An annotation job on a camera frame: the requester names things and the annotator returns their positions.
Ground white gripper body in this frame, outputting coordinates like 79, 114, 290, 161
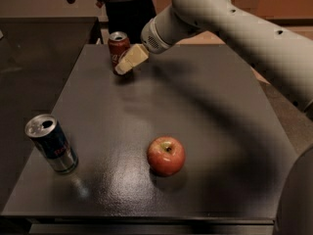
141, 17, 172, 54

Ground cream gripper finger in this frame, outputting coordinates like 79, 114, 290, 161
114, 44, 149, 75

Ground red coke can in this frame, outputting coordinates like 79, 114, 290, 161
108, 31, 130, 74

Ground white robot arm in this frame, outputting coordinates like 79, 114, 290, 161
114, 0, 313, 235

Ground blue silver red bull can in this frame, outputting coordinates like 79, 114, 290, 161
24, 114, 78, 174

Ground person in dark clothes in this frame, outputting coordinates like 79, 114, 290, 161
63, 0, 157, 45

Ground red apple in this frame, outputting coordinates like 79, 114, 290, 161
147, 136, 186, 176

